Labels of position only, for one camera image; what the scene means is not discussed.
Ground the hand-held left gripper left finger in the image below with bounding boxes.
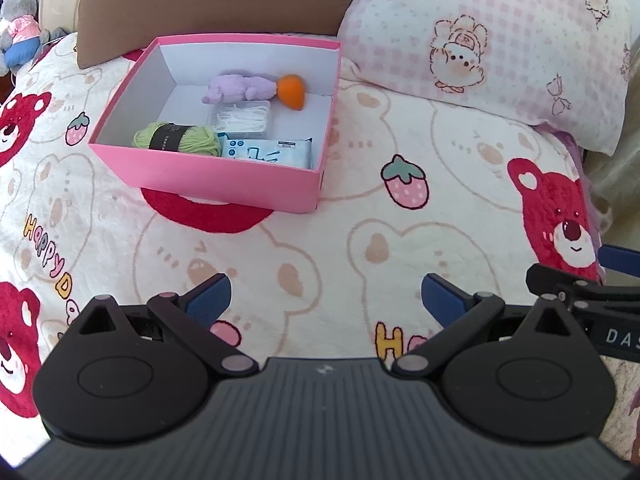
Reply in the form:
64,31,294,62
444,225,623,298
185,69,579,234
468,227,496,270
67,272,260,378

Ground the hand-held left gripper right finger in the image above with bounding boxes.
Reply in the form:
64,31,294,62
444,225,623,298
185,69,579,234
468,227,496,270
390,273,591,376

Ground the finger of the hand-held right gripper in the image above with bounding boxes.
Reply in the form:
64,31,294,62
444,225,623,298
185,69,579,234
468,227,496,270
597,245,640,273
525,263,640,306

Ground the pink cardboard box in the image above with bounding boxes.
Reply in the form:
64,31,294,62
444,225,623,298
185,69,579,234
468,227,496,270
87,35,343,215

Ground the blue wet wipes packet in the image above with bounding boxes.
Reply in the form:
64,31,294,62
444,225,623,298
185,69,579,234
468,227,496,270
218,132,314,170

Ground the green yarn ball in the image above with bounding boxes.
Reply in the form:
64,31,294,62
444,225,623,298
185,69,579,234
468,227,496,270
132,121,222,157

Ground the small white cotton swab box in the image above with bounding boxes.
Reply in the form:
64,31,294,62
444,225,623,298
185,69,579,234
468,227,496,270
209,100,273,137

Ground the purple plush flower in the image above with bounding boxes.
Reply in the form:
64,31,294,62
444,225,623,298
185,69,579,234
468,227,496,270
201,74,278,106

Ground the orange makeup sponge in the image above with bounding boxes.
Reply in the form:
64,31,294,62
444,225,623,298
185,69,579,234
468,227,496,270
276,74,308,111

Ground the beige bedding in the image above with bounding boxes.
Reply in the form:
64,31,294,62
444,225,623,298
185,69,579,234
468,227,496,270
582,35,640,251

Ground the pink checked pillow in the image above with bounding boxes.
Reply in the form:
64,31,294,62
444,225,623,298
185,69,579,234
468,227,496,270
337,0,633,157

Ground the brown pillow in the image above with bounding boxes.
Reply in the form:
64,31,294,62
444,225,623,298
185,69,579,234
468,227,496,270
75,0,362,70

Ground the grey plush toy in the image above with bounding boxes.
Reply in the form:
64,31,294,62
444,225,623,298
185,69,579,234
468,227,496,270
0,0,51,77

